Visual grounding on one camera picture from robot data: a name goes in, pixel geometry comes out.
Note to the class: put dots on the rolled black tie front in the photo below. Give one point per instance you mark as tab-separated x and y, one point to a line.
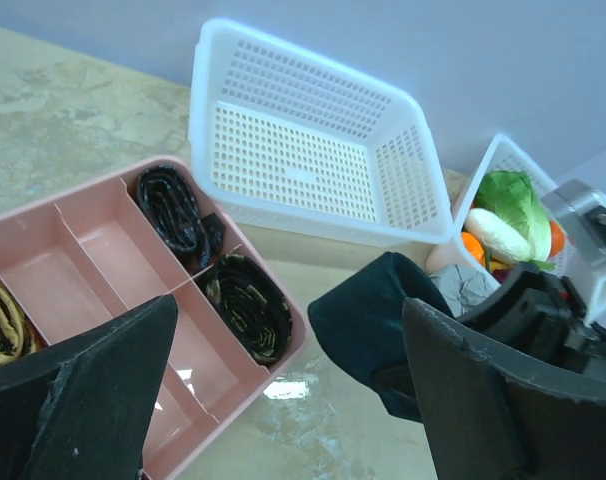
251	305

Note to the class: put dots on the white empty basket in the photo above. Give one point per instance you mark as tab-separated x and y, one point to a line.
286	139

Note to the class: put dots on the pink divided tray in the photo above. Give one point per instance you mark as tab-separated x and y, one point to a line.
76	259

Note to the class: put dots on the orange fruit left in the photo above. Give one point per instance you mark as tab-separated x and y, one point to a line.
473	247

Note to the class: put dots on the white radish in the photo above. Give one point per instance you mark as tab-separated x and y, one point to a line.
503	242

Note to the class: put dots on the rolled yellow tie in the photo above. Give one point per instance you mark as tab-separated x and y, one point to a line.
18	337

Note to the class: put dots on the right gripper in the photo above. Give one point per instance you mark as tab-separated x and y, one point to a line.
541	315

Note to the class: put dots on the rolled black tie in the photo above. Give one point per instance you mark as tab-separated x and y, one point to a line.
251	305
168	202

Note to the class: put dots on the orange fruit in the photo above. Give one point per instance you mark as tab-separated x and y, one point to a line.
473	247
558	239

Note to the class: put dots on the rolled black tie back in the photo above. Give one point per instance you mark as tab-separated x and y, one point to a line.
168	202

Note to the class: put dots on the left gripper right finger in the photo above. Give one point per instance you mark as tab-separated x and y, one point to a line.
493	412

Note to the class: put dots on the white vegetable basket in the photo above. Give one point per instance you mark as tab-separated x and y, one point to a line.
502	154

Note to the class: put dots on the green lettuce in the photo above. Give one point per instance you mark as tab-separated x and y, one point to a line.
512	197

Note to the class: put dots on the orange fruit right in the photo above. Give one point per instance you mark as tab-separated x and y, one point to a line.
558	239

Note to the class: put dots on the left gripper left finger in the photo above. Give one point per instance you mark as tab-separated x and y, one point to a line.
81	408

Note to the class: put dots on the dark green tie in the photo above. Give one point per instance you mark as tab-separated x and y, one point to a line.
358	325

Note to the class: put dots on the grey cylinder roll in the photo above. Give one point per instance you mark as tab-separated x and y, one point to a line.
462	287

